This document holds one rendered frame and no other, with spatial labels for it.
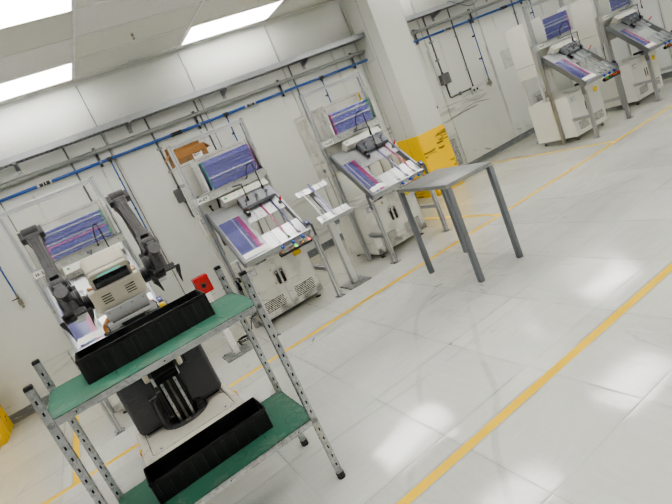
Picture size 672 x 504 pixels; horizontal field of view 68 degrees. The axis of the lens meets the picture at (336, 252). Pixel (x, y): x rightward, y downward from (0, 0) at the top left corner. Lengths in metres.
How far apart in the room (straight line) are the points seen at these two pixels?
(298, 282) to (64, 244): 2.06
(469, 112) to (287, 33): 3.20
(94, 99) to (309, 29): 2.89
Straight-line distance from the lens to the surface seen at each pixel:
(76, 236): 4.67
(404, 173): 5.27
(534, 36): 7.70
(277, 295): 4.88
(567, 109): 7.69
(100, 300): 2.86
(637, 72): 8.96
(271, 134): 6.72
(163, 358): 2.13
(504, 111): 9.15
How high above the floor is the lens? 1.51
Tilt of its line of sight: 13 degrees down
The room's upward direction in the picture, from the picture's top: 24 degrees counter-clockwise
